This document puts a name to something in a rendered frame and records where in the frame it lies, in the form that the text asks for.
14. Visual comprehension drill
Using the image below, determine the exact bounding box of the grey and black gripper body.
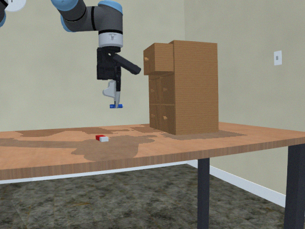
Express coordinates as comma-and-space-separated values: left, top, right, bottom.
97, 46, 121, 81

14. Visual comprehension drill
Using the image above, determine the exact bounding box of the brown wooden chest of drawers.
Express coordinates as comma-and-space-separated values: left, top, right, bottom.
149, 40, 219, 135

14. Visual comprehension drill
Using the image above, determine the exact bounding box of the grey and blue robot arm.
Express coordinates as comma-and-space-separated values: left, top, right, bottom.
0, 0, 141, 75

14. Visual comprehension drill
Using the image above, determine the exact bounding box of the red and white eraser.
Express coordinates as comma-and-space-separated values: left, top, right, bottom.
96, 135, 108, 142

